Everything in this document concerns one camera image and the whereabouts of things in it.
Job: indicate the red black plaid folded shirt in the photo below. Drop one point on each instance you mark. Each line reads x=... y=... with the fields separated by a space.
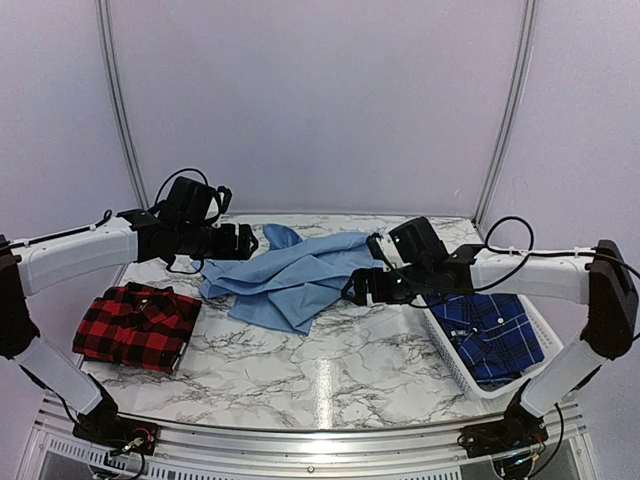
x=139 y=326

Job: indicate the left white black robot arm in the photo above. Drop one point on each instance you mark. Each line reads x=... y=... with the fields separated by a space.
x=183 y=224

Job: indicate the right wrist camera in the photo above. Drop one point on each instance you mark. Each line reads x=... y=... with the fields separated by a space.
x=383 y=248

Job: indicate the aluminium front frame rail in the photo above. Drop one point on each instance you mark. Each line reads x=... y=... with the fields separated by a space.
x=191 y=451

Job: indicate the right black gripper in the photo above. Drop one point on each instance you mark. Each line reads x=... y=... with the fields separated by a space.
x=361 y=276

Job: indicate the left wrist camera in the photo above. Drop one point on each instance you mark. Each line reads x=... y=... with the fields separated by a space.
x=223 y=198

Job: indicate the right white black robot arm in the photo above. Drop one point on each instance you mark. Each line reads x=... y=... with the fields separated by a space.
x=597 y=277

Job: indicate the light blue long sleeve shirt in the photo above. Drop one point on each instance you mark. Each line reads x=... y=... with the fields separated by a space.
x=284 y=288

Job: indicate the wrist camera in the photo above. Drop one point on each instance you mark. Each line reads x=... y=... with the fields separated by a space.
x=383 y=248
x=223 y=198

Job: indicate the right aluminium corner post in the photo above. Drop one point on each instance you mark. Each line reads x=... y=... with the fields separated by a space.
x=513 y=101

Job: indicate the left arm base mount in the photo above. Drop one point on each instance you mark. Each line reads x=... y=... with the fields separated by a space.
x=135 y=436

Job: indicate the blue plaid shirt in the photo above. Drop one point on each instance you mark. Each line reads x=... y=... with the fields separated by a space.
x=492 y=335

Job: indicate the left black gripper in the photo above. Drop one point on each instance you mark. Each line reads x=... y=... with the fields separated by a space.
x=226 y=249

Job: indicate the white plastic basket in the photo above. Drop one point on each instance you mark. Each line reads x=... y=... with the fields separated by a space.
x=549 y=341

